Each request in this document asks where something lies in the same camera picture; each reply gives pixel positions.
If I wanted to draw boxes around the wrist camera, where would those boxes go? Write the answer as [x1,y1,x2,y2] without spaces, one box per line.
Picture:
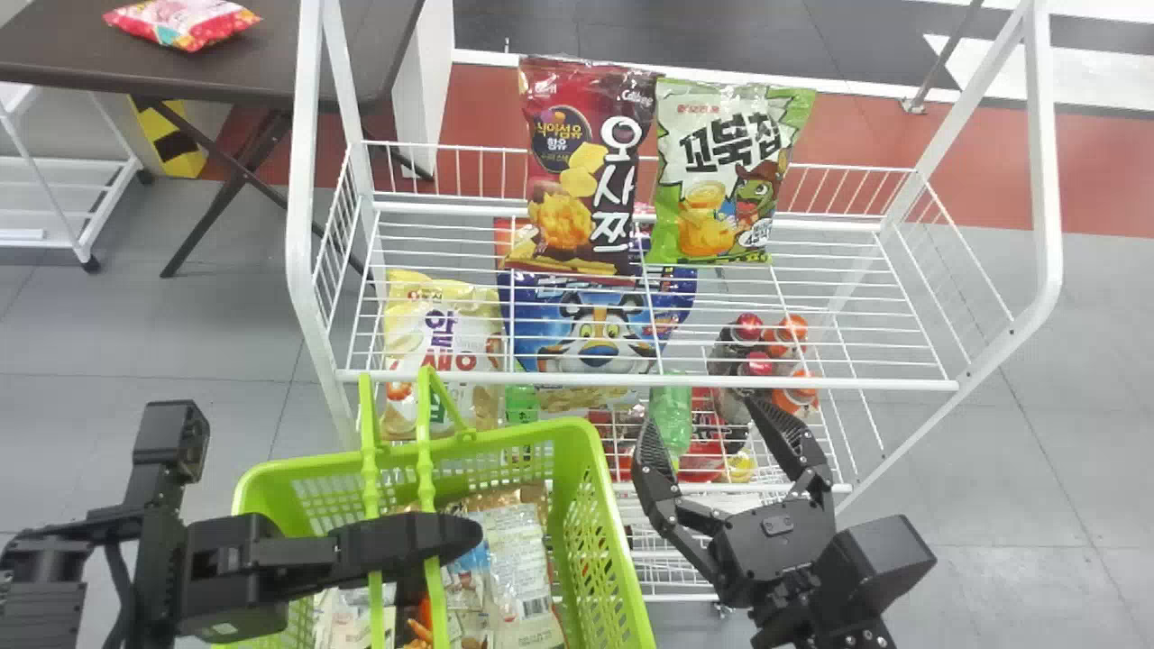
[814,514,939,625]
[124,400,211,542]

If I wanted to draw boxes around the brown bottle red cap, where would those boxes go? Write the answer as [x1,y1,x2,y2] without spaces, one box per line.
[707,312,767,378]
[717,351,778,452]

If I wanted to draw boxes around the dark side table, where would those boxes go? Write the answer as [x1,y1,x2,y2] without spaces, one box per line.
[0,0,426,280]

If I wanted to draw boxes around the green basket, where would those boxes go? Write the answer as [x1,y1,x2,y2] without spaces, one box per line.
[213,368,658,649]

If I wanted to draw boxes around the blue cereal bag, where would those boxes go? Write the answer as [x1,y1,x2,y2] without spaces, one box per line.
[497,263,700,413]

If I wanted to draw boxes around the clear snack packet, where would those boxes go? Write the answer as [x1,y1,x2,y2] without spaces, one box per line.
[448,487,566,649]

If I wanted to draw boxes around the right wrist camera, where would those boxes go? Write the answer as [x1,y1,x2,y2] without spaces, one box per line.
[814,514,939,625]

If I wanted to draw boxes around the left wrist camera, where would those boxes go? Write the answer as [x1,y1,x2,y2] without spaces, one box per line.
[124,400,211,542]

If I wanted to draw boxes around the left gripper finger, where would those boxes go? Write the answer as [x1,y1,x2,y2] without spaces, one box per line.
[270,511,485,589]

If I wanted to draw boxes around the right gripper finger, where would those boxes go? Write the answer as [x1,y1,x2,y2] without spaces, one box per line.
[630,418,724,565]
[742,393,837,507]

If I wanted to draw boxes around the white wire rack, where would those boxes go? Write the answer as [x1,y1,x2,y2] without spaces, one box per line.
[286,0,1066,623]

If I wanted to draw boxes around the brown bottle orange cap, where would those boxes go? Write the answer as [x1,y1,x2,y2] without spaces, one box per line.
[774,368,820,417]
[765,314,810,361]

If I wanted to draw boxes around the green snack packet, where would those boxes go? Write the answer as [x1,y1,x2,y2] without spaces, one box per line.
[646,78,818,267]

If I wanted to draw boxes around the white shelf trolley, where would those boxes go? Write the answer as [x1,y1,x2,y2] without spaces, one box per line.
[0,81,145,274]

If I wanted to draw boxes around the dark red snack packet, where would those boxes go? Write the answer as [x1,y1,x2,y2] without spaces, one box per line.
[497,56,665,278]

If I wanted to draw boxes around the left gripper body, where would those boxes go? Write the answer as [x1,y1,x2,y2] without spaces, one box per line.
[175,513,291,644]

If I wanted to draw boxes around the yellow black striped post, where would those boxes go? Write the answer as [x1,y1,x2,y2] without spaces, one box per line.
[126,95,210,179]

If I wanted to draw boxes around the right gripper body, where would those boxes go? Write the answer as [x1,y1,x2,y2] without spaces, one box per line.
[710,498,841,611]

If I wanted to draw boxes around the yellow snack packet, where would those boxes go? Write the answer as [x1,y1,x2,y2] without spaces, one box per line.
[377,269,506,443]

